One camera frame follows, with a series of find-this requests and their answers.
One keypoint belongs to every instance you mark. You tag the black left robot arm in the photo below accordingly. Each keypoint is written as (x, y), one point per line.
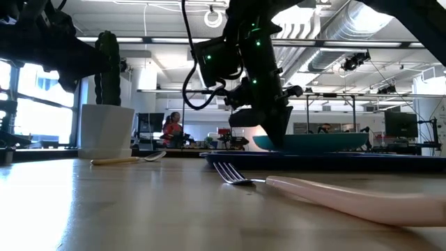
(7, 120)

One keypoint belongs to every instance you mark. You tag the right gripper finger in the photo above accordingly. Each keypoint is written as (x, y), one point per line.
(278, 127)
(247, 118)

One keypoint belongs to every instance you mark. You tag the long ceiling light strip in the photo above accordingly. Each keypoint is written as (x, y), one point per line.
(362, 44)
(167, 40)

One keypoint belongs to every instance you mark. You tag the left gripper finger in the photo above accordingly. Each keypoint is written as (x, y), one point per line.
(69, 84)
(83, 64)

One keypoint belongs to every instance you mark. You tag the teal round plate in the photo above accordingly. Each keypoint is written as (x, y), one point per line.
(320, 142)

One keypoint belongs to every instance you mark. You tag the black computer monitor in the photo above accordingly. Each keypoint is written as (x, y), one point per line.
(400, 124)
(150, 122)

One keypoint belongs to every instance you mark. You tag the person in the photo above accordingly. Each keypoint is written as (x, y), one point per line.
(325, 128)
(172, 130)

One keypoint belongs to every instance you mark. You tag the blue plastic tray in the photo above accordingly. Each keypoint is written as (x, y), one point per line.
(313, 161)

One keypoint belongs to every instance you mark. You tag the black background robot device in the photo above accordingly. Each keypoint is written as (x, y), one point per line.
(233, 139)

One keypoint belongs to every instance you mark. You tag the black ceiling camera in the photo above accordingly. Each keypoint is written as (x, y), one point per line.
(355, 61)

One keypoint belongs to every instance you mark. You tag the silver ventilation duct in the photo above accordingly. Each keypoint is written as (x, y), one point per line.
(348, 24)

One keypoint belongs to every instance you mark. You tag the black metal station frame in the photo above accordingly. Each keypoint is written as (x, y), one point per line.
(331, 95)

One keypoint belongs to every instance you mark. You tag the green cactus plant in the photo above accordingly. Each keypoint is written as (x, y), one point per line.
(108, 69)

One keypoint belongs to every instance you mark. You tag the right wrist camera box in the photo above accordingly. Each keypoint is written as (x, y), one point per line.
(217, 62)

